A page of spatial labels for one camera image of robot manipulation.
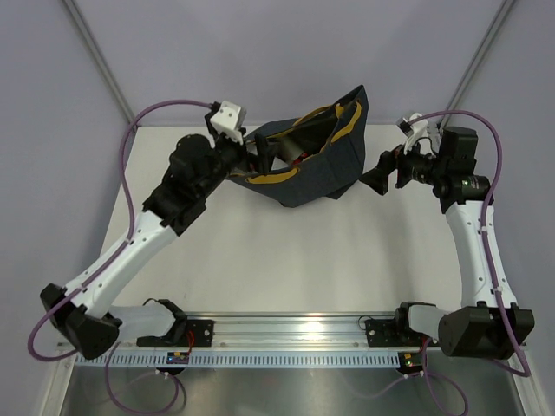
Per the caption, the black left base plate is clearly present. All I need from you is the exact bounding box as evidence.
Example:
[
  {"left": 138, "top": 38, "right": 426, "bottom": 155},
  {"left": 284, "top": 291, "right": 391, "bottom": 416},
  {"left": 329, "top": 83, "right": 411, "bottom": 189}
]
[{"left": 136, "top": 318, "right": 214, "bottom": 348}]

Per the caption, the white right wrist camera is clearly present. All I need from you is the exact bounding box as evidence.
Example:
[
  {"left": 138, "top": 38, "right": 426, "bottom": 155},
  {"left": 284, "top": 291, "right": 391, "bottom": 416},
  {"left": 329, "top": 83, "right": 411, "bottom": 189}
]
[{"left": 396, "top": 113, "right": 441, "bottom": 154}]

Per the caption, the dark denim canvas bag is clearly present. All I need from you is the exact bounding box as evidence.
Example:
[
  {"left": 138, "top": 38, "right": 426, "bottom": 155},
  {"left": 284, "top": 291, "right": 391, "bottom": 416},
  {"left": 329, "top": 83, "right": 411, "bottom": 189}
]
[{"left": 228, "top": 85, "right": 369, "bottom": 208}]

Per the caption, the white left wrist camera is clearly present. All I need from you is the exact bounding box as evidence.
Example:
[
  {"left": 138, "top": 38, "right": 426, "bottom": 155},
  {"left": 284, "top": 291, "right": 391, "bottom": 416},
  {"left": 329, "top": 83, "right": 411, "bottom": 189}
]
[{"left": 209, "top": 101, "right": 246, "bottom": 145}]

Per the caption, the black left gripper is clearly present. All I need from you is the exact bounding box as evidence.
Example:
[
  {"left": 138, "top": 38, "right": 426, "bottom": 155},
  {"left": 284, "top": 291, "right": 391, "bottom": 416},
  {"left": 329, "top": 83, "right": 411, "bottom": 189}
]
[{"left": 196, "top": 114, "right": 278, "bottom": 198}]

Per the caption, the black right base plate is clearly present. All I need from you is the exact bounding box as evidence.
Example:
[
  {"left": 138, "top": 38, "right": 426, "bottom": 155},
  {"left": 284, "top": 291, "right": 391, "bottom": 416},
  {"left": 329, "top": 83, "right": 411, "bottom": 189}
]
[{"left": 363, "top": 318, "right": 440, "bottom": 348}]

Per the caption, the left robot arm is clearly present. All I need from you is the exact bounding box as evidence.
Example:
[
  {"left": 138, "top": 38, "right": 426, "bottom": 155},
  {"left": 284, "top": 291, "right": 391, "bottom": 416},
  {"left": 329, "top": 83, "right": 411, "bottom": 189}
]
[{"left": 40, "top": 133, "right": 273, "bottom": 360}]

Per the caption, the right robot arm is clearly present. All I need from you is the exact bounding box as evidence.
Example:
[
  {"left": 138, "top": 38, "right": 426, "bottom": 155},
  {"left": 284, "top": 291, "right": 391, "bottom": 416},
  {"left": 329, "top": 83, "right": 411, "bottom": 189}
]
[{"left": 361, "top": 122, "right": 535, "bottom": 361}]

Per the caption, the grey aluminium corner post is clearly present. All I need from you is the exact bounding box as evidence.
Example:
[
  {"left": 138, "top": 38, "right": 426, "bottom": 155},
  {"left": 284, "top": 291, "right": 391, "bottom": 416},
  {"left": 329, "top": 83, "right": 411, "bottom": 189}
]
[{"left": 59, "top": 0, "right": 135, "bottom": 123}]

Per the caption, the beige bottle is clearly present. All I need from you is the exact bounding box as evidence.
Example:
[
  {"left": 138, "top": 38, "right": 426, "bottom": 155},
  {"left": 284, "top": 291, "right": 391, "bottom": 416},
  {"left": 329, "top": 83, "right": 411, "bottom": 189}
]
[{"left": 278, "top": 137, "right": 305, "bottom": 165}]

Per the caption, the white slotted cable duct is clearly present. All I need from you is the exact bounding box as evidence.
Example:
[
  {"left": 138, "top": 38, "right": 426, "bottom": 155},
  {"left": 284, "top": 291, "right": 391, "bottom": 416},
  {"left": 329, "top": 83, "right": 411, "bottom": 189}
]
[{"left": 75, "top": 350, "right": 421, "bottom": 369}]

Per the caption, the right aluminium frame post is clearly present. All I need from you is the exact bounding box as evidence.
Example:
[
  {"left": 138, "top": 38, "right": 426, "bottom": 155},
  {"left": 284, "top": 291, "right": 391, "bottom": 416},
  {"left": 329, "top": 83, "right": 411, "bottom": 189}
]
[{"left": 446, "top": 0, "right": 519, "bottom": 111}]

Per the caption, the aluminium mounting rail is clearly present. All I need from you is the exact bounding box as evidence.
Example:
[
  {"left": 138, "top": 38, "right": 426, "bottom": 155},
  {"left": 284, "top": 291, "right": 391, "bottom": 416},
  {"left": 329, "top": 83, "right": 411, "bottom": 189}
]
[{"left": 55, "top": 315, "right": 528, "bottom": 350}]

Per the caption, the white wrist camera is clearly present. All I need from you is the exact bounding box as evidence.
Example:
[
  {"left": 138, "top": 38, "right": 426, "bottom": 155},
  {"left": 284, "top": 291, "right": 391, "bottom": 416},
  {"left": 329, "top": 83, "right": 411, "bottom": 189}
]
[
  {"left": 209, "top": 101, "right": 246, "bottom": 145},
  {"left": 396, "top": 113, "right": 441, "bottom": 154}
]

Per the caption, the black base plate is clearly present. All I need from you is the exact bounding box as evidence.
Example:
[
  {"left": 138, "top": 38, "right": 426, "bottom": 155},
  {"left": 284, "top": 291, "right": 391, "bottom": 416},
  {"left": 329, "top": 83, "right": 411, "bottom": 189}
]
[
  {"left": 363, "top": 318, "right": 440, "bottom": 348},
  {"left": 136, "top": 318, "right": 214, "bottom": 348}
]

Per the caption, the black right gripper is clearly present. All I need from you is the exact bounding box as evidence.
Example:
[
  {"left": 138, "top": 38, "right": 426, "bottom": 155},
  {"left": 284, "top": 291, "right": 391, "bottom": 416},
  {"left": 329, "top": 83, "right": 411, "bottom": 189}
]
[{"left": 360, "top": 133, "right": 447, "bottom": 196}]

